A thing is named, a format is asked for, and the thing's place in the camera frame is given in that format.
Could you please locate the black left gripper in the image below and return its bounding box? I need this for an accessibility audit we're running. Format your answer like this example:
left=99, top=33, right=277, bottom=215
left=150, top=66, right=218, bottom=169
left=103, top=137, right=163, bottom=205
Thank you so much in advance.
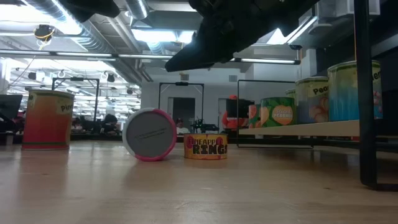
left=58, top=0, right=121, bottom=23

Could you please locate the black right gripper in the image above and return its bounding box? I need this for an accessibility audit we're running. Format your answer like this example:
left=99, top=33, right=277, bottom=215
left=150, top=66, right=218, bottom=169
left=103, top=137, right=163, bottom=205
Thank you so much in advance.
left=164, top=0, right=321, bottom=73

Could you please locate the teal orange-slices short can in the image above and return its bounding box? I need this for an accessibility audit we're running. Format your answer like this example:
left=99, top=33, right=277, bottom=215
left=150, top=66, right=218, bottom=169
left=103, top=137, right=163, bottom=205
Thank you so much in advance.
left=247, top=103, right=262, bottom=129

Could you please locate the green sliced peaches short can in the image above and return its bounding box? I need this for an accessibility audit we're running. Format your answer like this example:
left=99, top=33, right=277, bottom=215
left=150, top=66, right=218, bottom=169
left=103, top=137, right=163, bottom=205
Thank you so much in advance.
left=260, top=96, right=297, bottom=128

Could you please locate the yellow pineapple rings can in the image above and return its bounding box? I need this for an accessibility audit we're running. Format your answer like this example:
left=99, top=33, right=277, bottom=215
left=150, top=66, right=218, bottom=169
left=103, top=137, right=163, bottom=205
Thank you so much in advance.
left=183, top=133, right=229, bottom=161

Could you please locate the white cartoon pineapple can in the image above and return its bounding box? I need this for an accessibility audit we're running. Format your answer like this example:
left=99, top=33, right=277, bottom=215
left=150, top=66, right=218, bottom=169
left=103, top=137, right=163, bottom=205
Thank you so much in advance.
left=121, top=107, right=178, bottom=162

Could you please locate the pale tall peaches can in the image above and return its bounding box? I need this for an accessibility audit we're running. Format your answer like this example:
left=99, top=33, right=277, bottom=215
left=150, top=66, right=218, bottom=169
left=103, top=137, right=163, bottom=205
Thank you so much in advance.
left=294, top=76, right=330, bottom=125

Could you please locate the orange-red gradient pineapple can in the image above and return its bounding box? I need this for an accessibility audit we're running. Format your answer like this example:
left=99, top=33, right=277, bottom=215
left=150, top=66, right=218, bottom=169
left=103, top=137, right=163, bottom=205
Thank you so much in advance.
left=21, top=89, right=76, bottom=151

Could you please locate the blue-yellow gradient cherries can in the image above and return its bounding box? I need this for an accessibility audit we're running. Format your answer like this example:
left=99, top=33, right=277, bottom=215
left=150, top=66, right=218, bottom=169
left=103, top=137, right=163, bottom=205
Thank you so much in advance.
left=326, top=60, right=383, bottom=123

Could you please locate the long LED light bar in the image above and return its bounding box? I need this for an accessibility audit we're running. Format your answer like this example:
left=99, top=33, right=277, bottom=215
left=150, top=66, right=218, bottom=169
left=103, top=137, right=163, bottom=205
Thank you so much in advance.
left=0, top=49, right=302, bottom=65

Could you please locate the black equipment cabinet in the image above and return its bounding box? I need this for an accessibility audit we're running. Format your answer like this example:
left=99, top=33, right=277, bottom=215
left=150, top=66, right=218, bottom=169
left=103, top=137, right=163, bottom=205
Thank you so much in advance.
left=226, top=98, right=256, bottom=119

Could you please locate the person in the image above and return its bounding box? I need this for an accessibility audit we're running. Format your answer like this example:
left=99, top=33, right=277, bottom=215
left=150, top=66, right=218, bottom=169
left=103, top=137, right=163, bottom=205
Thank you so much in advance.
left=175, top=117, right=191, bottom=136
left=221, top=94, right=249, bottom=130
left=99, top=113, right=119, bottom=135

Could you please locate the black monitor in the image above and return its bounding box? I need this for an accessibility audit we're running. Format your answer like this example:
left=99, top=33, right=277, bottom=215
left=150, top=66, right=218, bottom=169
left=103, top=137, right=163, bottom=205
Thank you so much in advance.
left=0, top=94, right=24, bottom=121

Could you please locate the black metal frame stand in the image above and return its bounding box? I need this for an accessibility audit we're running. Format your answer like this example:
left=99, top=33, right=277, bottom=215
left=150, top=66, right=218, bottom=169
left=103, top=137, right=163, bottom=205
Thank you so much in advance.
left=51, top=77, right=100, bottom=125
left=158, top=82, right=205, bottom=136

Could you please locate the black overhead camera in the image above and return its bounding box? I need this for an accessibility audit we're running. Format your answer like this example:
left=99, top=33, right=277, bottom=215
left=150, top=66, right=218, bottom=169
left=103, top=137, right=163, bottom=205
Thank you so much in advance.
left=33, top=24, right=57, bottom=44

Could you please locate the black aluminium table frame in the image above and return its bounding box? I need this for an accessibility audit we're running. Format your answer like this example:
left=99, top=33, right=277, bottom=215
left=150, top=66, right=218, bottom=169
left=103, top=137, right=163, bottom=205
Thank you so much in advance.
left=0, top=132, right=398, bottom=150

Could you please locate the wooden shelf with black frame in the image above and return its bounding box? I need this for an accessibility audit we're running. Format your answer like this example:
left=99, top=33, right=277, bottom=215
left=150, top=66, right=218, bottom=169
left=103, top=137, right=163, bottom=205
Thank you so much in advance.
left=236, top=0, right=398, bottom=191

